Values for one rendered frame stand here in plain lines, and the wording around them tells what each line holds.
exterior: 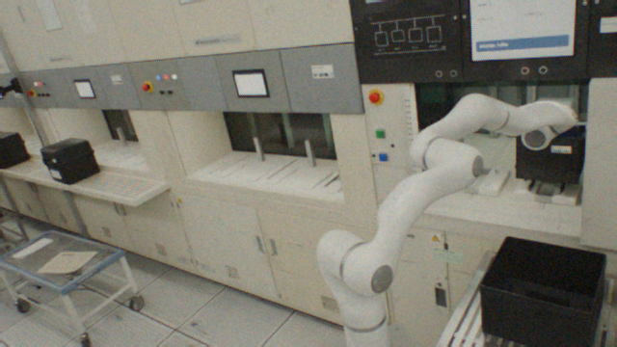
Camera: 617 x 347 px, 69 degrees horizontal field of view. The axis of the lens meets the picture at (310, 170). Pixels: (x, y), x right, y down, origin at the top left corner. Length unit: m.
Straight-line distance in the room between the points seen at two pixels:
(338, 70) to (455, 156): 0.74
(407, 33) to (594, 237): 0.89
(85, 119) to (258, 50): 2.40
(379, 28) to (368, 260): 0.90
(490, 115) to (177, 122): 1.92
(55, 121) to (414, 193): 3.31
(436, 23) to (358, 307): 0.94
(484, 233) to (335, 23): 0.97
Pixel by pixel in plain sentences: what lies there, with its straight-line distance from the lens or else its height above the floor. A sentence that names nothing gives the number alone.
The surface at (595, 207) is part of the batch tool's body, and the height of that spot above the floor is 1.01.
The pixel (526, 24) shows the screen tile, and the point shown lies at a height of 1.57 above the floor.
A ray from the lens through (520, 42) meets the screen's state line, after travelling 1.53.
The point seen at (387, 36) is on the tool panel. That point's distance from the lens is 1.67.
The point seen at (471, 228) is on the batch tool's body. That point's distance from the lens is 1.83.
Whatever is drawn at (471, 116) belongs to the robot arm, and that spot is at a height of 1.39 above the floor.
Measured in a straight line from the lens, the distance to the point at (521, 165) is 1.88.
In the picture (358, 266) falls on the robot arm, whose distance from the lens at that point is 1.08.
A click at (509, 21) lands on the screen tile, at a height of 1.58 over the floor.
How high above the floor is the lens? 1.80
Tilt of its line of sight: 23 degrees down
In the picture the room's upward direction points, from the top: 11 degrees counter-clockwise
